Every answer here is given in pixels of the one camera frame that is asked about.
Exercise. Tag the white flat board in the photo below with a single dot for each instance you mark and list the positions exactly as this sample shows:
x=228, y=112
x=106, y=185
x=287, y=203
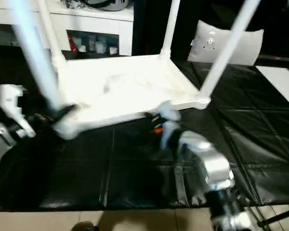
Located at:
x=279, y=81

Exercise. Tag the white cup behind glass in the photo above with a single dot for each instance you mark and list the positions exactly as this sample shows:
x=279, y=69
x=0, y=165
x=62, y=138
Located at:
x=113, y=50

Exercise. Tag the white glass-door cabinet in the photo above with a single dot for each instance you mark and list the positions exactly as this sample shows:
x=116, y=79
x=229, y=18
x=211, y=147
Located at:
x=98, y=21

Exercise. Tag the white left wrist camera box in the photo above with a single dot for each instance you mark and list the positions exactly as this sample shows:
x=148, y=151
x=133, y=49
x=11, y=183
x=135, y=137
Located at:
x=9, y=96

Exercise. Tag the white plastic table leg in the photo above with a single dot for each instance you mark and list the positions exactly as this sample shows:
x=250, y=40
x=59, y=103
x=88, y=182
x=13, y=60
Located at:
x=221, y=62
x=169, y=29
x=50, y=31
x=36, y=60

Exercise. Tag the grey helmet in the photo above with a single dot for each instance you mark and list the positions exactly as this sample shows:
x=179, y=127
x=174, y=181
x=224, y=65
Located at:
x=108, y=4

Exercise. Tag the black metal frame bar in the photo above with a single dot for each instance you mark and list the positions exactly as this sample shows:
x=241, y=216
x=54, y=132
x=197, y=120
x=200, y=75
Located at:
x=279, y=216

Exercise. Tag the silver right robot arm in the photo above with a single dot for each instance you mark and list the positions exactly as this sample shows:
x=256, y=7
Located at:
x=214, y=163

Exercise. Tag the red bottle behind glass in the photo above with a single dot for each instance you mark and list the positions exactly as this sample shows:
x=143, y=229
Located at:
x=72, y=44

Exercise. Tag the grey cushion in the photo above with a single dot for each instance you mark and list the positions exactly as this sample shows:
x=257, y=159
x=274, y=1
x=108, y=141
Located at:
x=231, y=43

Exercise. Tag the black work mat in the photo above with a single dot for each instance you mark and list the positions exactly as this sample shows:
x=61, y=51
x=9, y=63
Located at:
x=243, y=108

